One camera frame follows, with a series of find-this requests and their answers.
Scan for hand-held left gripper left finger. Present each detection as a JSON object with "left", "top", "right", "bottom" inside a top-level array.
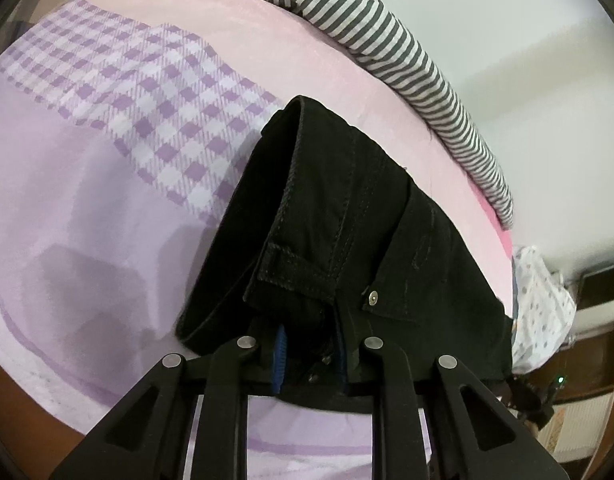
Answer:
[{"left": 48, "top": 324, "right": 289, "bottom": 480}]

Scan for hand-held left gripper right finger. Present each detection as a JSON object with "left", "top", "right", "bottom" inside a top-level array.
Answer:
[{"left": 335, "top": 317, "right": 572, "bottom": 480}]

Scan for black pants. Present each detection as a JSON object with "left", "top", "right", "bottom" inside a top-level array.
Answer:
[{"left": 175, "top": 94, "right": 514, "bottom": 415}]

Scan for white radiator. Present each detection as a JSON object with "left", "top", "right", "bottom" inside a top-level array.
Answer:
[{"left": 534, "top": 390, "right": 614, "bottom": 463}]

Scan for brown wooden furniture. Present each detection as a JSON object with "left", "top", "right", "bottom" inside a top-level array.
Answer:
[{"left": 512, "top": 305, "right": 614, "bottom": 403}]

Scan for white dotted pillow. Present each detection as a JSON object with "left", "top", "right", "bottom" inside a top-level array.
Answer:
[{"left": 509, "top": 245, "right": 578, "bottom": 375}]

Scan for pink purple checkered bed sheet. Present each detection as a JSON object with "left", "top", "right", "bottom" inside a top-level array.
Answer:
[{"left": 0, "top": 0, "right": 515, "bottom": 480}]

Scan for grey white striped blanket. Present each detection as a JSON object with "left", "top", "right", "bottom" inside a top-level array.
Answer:
[{"left": 183, "top": 0, "right": 514, "bottom": 227}]

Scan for dark wall-mounted screen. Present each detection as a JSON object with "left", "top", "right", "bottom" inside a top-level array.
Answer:
[{"left": 576, "top": 264, "right": 614, "bottom": 307}]

